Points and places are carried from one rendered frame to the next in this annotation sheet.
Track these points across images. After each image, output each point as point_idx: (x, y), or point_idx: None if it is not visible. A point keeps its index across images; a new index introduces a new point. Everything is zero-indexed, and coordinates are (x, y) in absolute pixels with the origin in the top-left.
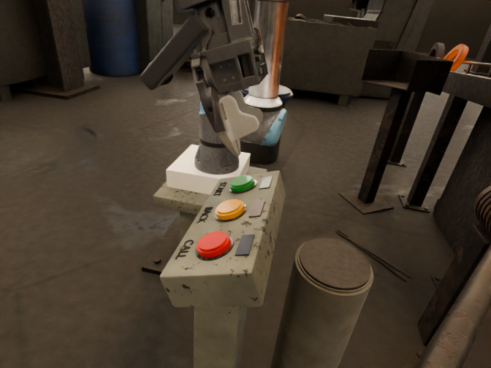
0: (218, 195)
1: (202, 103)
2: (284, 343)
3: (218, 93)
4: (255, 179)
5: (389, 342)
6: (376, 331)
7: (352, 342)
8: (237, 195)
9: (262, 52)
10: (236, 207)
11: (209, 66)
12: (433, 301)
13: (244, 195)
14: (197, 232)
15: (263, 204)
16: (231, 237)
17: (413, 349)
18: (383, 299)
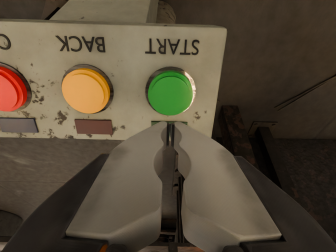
0: (148, 49)
1: (3, 250)
2: None
3: (242, 245)
4: (190, 109)
5: (223, 88)
6: (231, 82)
7: (222, 66)
8: (140, 88)
9: None
10: (79, 107)
11: None
12: (240, 124)
13: (137, 100)
14: (31, 47)
15: (102, 134)
16: (25, 106)
17: (219, 100)
18: (259, 90)
